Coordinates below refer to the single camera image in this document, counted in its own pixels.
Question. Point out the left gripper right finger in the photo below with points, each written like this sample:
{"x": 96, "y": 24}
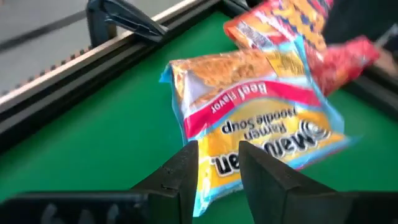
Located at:
{"x": 311, "y": 205}

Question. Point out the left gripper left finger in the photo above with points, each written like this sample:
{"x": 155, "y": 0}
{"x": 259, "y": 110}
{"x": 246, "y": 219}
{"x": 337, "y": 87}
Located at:
{"x": 124, "y": 208}

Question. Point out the orange Maruchan ramen packet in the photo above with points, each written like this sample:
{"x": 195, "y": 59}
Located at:
{"x": 248, "y": 102}

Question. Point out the red Maruchan ramen packet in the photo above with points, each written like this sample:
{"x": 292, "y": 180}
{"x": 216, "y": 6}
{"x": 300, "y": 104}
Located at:
{"x": 342, "y": 62}

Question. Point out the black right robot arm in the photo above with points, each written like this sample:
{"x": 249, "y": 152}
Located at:
{"x": 357, "y": 18}

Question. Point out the black table clamp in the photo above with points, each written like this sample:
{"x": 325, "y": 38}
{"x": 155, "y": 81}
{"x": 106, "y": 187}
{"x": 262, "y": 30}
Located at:
{"x": 124, "y": 18}

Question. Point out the black aluminium table frame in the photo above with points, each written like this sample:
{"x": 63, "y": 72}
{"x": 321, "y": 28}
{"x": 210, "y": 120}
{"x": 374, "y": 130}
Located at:
{"x": 62, "y": 93}

